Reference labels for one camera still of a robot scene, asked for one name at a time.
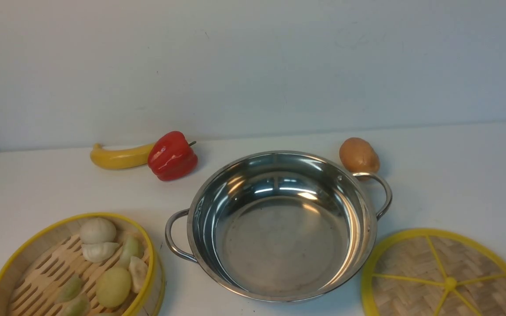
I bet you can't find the yellow rimmed bamboo steamer basket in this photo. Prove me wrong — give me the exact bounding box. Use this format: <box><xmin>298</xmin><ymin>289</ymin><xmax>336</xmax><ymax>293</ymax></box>
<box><xmin>0</xmin><ymin>212</ymin><xmax>166</xmax><ymax>316</ymax></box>

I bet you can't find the yellow rimmed woven steamer lid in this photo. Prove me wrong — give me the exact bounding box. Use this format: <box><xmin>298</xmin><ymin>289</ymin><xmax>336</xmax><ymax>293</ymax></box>
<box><xmin>360</xmin><ymin>229</ymin><xmax>506</xmax><ymax>316</ymax></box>

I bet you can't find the stainless steel pot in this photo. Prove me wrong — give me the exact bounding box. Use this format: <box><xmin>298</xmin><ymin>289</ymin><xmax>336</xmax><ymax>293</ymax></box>
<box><xmin>165</xmin><ymin>151</ymin><xmax>392</xmax><ymax>303</ymax></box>

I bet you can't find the green dumpling middle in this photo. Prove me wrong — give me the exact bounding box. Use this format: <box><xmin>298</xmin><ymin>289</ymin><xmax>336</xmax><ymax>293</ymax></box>
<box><xmin>54</xmin><ymin>274</ymin><xmax>83</xmax><ymax>304</ymax></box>

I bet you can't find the green dumpling lower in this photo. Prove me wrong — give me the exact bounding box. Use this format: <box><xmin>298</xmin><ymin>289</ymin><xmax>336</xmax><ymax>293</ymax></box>
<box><xmin>60</xmin><ymin>294</ymin><xmax>90</xmax><ymax>316</ymax></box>

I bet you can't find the white pleated dumpling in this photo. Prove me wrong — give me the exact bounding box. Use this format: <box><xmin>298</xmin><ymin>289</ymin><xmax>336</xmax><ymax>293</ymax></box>
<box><xmin>82</xmin><ymin>242</ymin><xmax>120</xmax><ymax>263</ymax></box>

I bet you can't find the yellow round bun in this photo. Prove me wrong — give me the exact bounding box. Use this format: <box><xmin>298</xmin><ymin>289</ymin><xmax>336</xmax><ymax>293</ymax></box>
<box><xmin>96</xmin><ymin>266</ymin><xmax>132</xmax><ymax>308</ymax></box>

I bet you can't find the white round bun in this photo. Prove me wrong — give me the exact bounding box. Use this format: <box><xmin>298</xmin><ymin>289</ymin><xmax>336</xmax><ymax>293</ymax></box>
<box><xmin>79</xmin><ymin>217</ymin><xmax>117</xmax><ymax>244</ymax></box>

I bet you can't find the cream dumpling right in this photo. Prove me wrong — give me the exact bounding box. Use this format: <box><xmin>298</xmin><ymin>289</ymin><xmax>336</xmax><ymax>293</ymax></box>
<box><xmin>128</xmin><ymin>256</ymin><xmax>148</xmax><ymax>294</ymax></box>

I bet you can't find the pale green dumpling upper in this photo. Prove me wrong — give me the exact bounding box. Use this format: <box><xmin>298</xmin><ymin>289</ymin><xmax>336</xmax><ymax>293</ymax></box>
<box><xmin>115</xmin><ymin>235</ymin><xmax>144</xmax><ymax>269</ymax></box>

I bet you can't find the yellow toy banana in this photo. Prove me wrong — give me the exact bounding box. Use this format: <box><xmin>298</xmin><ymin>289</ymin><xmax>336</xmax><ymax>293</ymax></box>
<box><xmin>90</xmin><ymin>143</ymin><xmax>154</xmax><ymax>170</ymax></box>

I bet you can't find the red toy bell pepper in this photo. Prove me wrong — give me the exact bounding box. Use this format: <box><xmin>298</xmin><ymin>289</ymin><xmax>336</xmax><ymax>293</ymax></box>
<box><xmin>147</xmin><ymin>131</ymin><xmax>198</xmax><ymax>182</ymax></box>

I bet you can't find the brown toy potato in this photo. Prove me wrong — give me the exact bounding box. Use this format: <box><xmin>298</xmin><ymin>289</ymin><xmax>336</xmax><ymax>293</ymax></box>
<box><xmin>339</xmin><ymin>137</ymin><xmax>381</xmax><ymax>173</ymax></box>

